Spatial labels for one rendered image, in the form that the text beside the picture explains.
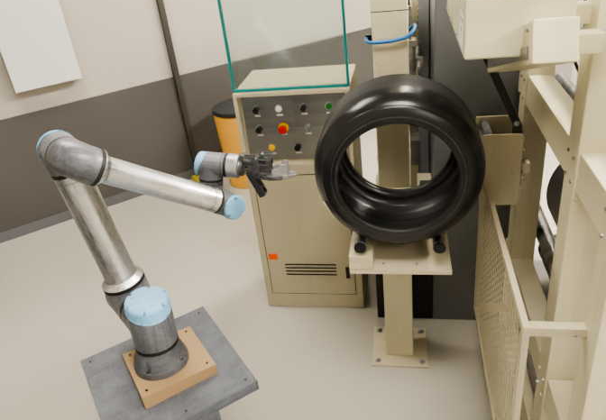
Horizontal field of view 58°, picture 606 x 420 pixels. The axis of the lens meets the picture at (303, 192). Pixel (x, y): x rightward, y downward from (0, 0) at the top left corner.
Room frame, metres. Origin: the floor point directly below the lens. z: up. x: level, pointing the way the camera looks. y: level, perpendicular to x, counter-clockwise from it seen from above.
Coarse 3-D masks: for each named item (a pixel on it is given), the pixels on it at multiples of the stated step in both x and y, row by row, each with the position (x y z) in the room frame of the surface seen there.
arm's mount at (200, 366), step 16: (192, 336) 1.58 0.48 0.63; (128, 352) 1.52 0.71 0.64; (192, 352) 1.49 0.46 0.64; (128, 368) 1.44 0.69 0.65; (192, 368) 1.41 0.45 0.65; (208, 368) 1.40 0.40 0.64; (144, 384) 1.35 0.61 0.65; (160, 384) 1.34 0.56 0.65; (176, 384) 1.34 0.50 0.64; (192, 384) 1.37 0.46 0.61; (144, 400) 1.29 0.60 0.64; (160, 400) 1.31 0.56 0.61
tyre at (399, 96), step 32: (352, 96) 1.76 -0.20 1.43; (384, 96) 1.65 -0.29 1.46; (416, 96) 1.62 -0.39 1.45; (448, 96) 1.69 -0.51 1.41; (352, 128) 1.63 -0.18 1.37; (448, 128) 1.57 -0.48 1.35; (320, 160) 1.68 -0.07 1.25; (448, 160) 1.84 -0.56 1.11; (480, 160) 1.57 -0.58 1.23; (320, 192) 1.69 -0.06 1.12; (352, 192) 1.89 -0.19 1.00; (384, 192) 1.88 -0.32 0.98; (416, 192) 1.86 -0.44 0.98; (448, 192) 1.80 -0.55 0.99; (352, 224) 1.64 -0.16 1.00; (384, 224) 1.75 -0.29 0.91; (416, 224) 1.61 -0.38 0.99; (448, 224) 1.57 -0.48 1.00
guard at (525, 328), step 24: (480, 216) 1.91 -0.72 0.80; (480, 240) 1.89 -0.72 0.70; (504, 240) 1.44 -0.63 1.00; (480, 264) 1.86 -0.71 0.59; (504, 264) 1.34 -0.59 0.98; (480, 288) 1.83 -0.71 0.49; (504, 288) 1.35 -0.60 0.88; (480, 312) 1.77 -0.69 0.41; (480, 336) 1.72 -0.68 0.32; (504, 336) 1.30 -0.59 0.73; (528, 336) 1.04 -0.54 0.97; (504, 384) 1.22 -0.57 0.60; (504, 408) 1.19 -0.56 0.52
